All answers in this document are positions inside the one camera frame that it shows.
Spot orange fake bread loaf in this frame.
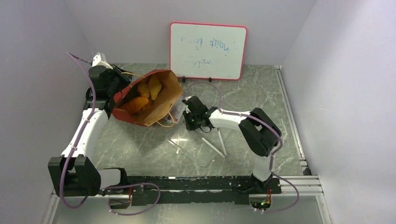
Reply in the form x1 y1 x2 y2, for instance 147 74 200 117
121 97 150 114

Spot metal tongs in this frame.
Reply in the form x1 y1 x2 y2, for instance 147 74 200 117
196 128 227 159

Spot red brown paper bag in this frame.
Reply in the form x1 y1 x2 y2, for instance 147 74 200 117
112 70 182 127

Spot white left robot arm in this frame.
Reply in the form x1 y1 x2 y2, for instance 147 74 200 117
48 64 130 197

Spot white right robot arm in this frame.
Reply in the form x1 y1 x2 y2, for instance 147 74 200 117
182 96 283 193

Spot yellow fake bread roll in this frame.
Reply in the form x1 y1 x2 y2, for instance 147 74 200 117
148 75 162 101

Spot clear plastic packet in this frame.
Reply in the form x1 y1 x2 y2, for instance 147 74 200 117
170 101 186 123

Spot clear plastic tray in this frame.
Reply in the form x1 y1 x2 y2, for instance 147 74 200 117
166 129 217 167

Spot pink framed whiteboard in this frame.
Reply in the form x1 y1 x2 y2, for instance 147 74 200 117
170 22 248 80

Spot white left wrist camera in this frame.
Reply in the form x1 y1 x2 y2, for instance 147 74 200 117
92 52 113 69

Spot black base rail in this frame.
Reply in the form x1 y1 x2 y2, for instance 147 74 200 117
127 175 282 206

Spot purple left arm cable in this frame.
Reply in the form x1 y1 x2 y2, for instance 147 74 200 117
58 51 162 217

